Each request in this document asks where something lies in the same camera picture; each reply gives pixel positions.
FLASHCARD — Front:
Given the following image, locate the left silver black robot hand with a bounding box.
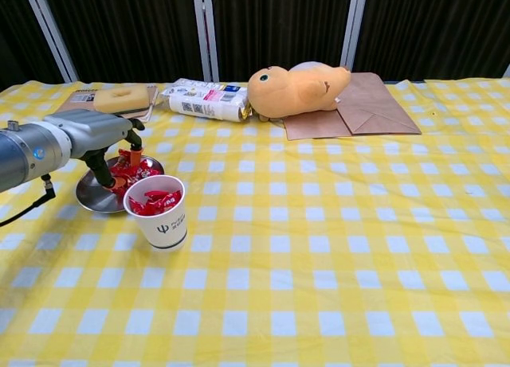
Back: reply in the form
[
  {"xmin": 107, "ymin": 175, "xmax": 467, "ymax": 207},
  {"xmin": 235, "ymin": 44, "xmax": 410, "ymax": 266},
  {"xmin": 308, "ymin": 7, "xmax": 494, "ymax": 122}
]
[{"xmin": 42, "ymin": 107, "xmax": 147, "ymax": 189}]

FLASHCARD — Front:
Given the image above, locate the round metal plate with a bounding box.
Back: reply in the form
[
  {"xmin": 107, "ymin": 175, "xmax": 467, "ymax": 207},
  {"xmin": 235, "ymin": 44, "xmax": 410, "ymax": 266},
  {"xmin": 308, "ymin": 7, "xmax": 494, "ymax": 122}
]
[{"xmin": 75, "ymin": 154, "xmax": 165, "ymax": 214}]

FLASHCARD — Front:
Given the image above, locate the white paper cup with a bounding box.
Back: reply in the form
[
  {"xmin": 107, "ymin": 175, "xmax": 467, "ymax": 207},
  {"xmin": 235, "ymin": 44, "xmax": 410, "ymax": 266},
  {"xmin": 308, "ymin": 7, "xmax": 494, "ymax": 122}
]
[{"xmin": 123, "ymin": 174, "xmax": 189, "ymax": 253}]

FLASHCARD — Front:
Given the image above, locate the brown spiral notebook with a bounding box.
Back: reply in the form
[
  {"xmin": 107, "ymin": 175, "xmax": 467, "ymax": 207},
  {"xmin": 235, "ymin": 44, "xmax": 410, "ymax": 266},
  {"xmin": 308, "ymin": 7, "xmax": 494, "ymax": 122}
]
[{"xmin": 55, "ymin": 84, "xmax": 159, "ymax": 123}]

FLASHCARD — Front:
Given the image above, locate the yellow sponge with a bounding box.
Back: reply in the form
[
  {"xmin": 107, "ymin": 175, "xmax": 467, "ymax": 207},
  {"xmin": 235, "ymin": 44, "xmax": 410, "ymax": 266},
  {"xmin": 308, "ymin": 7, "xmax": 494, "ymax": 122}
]
[{"xmin": 93, "ymin": 84, "xmax": 151, "ymax": 115}]

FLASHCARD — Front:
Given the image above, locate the white printed plastic package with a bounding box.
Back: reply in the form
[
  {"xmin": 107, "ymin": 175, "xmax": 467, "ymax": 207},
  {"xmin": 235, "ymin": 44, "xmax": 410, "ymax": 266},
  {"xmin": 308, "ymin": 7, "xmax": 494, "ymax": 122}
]
[{"xmin": 159, "ymin": 78, "xmax": 253, "ymax": 123}]

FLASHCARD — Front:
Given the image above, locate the black pleated curtain panel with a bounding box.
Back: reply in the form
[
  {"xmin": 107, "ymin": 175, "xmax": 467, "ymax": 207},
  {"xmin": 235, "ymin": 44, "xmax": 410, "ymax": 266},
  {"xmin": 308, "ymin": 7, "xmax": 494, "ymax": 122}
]
[
  {"xmin": 209, "ymin": 0, "xmax": 355, "ymax": 83},
  {"xmin": 0, "ymin": 0, "xmax": 67, "ymax": 92},
  {"xmin": 39, "ymin": 0, "xmax": 205, "ymax": 84},
  {"xmin": 352, "ymin": 0, "xmax": 510, "ymax": 82}
]

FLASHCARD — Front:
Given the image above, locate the orange plush toy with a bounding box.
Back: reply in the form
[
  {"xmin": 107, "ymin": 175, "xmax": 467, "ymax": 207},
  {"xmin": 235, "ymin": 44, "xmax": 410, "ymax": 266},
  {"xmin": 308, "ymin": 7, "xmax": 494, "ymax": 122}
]
[{"xmin": 246, "ymin": 61, "xmax": 352, "ymax": 121}]

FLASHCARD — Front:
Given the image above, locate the yellow white checkered tablecloth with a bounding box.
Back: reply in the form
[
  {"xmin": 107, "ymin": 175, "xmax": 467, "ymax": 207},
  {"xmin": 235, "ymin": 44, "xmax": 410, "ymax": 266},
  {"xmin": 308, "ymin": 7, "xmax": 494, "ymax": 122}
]
[{"xmin": 0, "ymin": 78, "xmax": 510, "ymax": 367}]

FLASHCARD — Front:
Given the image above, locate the brown paper bag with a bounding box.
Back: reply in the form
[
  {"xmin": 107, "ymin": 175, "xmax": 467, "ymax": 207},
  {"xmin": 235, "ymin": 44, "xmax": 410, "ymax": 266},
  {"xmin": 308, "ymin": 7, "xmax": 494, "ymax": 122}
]
[
  {"xmin": 283, "ymin": 107, "xmax": 354, "ymax": 141},
  {"xmin": 336, "ymin": 72, "xmax": 422, "ymax": 136}
]

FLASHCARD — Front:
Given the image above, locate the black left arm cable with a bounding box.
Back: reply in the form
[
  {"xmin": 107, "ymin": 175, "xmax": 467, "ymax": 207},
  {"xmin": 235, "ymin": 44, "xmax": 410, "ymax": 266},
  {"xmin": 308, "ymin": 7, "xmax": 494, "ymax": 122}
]
[{"xmin": 0, "ymin": 174, "xmax": 57, "ymax": 227}]

